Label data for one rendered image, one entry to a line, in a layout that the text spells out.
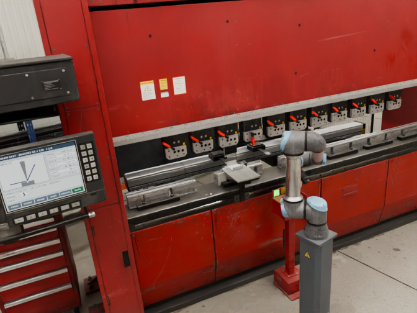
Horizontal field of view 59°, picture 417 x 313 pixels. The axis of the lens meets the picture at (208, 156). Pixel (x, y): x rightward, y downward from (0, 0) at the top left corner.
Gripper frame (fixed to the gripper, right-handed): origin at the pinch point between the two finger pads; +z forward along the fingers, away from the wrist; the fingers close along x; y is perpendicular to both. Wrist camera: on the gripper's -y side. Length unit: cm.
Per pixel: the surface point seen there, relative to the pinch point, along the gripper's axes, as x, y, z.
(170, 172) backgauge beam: 74, 60, -7
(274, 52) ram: -3, 38, -92
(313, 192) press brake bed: -29.9, 16.8, 19.5
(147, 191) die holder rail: 100, 36, -10
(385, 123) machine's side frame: -182, 83, 11
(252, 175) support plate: 30.5, 11.9, -15.3
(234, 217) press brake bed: 42, 19, 21
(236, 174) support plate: 38.7, 20.3, -14.5
